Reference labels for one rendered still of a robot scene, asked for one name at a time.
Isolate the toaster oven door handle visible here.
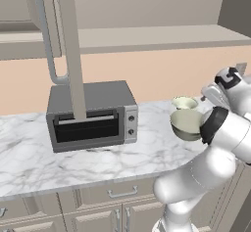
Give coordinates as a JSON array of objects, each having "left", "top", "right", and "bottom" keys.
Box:
[{"left": 53, "top": 110, "right": 120, "bottom": 125}]

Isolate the grey toaster oven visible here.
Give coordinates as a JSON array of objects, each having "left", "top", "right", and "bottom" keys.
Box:
[{"left": 45, "top": 79, "right": 139, "bottom": 154}]

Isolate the beige open cabinet door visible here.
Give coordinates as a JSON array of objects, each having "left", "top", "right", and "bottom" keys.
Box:
[{"left": 22, "top": 0, "right": 88, "bottom": 121}]

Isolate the beige closed wall cabinet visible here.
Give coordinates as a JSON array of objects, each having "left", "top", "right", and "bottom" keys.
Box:
[{"left": 0, "top": 0, "right": 41, "bottom": 32}]

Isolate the beige drawer front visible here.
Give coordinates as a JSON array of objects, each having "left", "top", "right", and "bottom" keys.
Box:
[
  {"left": 0, "top": 197, "right": 37, "bottom": 221},
  {"left": 77, "top": 177, "right": 159, "bottom": 209}
]

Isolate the large pale green bowl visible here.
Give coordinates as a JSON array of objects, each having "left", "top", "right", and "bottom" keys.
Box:
[{"left": 169, "top": 108, "right": 206, "bottom": 142}]

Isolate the grey base cabinet handle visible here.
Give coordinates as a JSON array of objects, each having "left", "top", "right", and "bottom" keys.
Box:
[
  {"left": 114, "top": 209, "right": 123, "bottom": 232},
  {"left": 125, "top": 207, "right": 132, "bottom": 232}
]

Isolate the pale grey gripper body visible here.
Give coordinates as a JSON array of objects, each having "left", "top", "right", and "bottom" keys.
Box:
[{"left": 200, "top": 82, "right": 230, "bottom": 109}]

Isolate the small pale green bowl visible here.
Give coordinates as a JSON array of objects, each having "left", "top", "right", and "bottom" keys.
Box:
[{"left": 171, "top": 95, "right": 199, "bottom": 111}]

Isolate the grey cabinet door handle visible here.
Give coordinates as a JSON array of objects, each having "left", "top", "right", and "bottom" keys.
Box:
[{"left": 33, "top": 0, "right": 72, "bottom": 86}]

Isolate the beige base cabinet door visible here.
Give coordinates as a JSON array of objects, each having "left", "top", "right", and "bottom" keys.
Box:
[
  {"left": 0, "top": 213, "right": 68, "bottom": 232},
  {"left": 122, "top": 201, "right": 166, "bottom": 232},
  {"left": 69, "top": 206, "right": 124, "bottom": 232}
]

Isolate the beige open wall cabinet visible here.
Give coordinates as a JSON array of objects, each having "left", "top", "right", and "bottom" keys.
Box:
[{"left": 0, "top": 0, "right": 251, "bottom": 62}]

